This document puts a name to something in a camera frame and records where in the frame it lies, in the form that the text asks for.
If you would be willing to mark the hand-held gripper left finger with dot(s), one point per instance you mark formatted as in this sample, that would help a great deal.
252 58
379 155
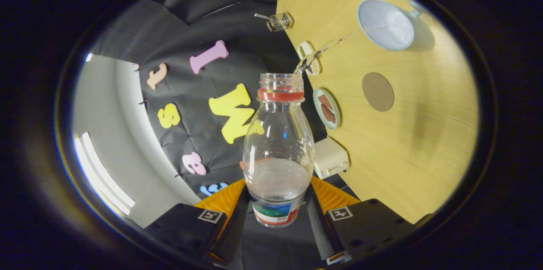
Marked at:
233 232

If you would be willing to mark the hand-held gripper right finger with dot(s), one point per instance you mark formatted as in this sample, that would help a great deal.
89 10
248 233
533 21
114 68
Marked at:
320 232

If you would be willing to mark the clear plastic juice bottle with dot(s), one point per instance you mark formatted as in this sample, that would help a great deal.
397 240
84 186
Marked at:
278 185

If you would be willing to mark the round brown coaster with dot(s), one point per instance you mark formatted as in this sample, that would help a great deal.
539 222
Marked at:
377 92

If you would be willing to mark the white cup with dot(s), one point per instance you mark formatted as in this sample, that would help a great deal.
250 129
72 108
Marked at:
384 28

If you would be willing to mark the white toaster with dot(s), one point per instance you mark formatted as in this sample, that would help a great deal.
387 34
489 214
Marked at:
331 160

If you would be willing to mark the brown meat piece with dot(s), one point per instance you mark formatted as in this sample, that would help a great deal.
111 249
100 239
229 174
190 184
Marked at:
325 101
329 115

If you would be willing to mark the wooden table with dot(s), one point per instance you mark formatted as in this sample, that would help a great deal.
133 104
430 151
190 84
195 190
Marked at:
403 143

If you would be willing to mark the pale green plate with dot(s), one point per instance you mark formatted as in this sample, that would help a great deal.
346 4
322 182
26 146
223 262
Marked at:
316 104

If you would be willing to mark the long ceiling light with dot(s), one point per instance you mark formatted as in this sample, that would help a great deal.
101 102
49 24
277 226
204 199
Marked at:
102 176

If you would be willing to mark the white divided condiment dish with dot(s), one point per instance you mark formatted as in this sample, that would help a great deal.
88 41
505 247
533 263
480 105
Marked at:
302 49

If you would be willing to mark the black backdrop cloth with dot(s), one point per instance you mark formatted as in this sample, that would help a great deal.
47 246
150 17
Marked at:
191 24

